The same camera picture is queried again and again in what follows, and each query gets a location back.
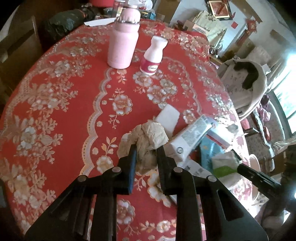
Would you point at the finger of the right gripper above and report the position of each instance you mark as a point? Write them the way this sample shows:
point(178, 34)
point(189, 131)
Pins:
point(263, 182)

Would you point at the red diamond wall decoration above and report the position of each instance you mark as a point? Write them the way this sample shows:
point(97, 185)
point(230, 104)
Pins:
point(220, 9)

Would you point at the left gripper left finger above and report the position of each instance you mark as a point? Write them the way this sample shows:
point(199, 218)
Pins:
point(88, 206)

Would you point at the pink thermos bottle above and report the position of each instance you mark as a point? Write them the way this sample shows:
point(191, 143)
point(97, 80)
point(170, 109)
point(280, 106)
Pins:
point(123, 39)

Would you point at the white pink supplement bottle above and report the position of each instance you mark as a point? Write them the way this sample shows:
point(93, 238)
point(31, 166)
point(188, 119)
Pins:
point(153, 55)

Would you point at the red floral tablecloth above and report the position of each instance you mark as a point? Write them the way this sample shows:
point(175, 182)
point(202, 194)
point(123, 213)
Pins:
point(69, 113)

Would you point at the white green milk carton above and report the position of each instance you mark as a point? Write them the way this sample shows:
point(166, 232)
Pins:
point(186, 141)

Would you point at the beige trash bucket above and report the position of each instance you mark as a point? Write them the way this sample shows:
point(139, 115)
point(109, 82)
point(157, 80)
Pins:
point(254, 164)

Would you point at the light blue snack bag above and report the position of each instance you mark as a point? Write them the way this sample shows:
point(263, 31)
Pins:
point(208, 149)

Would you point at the white medicine tablet box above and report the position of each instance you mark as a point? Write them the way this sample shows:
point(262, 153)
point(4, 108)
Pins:
point(221, 135)

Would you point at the white green medicine box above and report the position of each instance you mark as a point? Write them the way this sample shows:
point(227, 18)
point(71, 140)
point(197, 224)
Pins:
point(224, 164)

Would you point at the white chair with coat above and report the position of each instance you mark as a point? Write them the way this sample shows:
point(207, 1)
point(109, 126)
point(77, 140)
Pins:
point(245, 81)

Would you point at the brown paper ball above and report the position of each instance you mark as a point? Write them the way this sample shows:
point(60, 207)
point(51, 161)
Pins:
point(147, 137)

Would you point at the white orange snack bag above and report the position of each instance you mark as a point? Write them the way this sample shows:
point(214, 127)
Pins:
point(194, 168)

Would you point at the black plastic bag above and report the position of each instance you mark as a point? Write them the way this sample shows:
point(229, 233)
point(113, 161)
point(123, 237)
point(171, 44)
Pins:
point(65, 22)

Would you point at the white paper sheet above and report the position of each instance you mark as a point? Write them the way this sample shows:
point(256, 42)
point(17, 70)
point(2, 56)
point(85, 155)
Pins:
point(99, 22)

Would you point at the dark wooden chair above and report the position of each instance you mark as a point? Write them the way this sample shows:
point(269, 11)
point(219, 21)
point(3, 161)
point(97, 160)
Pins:
point(21, 49)

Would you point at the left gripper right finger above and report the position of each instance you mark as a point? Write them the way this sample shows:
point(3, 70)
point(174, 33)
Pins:
point(224, 216)

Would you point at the white foam block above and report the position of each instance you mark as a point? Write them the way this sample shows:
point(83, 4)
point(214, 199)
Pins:
point(168, 118)

